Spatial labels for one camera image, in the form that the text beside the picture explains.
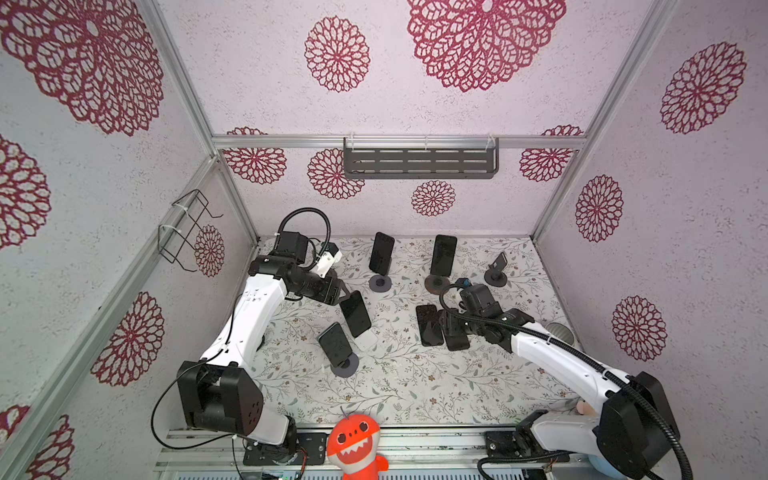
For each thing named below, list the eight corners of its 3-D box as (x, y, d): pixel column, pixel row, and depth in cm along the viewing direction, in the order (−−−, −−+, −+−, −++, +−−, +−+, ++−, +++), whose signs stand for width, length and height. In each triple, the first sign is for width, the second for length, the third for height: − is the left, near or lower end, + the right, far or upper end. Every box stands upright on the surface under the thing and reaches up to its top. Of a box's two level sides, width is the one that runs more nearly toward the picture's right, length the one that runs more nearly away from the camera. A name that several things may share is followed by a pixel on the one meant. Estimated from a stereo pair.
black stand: (486, 286, 109) (495, 267, 100) (483, 272, 113) (491, 252, 104) (499, 286, 109) (509, 267, 100) (495, 272, 113) (504, 252, 104)
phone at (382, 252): (370, 277, 110) (368, 245, 96) (378, 264, 114) (378, 231, 100) (385, 283, 108) (386, 251, 95) (393, 269, 112) (395, 237, 99)
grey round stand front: (338, 382, 87) (336, 376, 83) (332, 372, 88) (330, 365, 85) (361, 368, 89) (360, 361, 86) (355, 358, 91) (354, 351, 87)
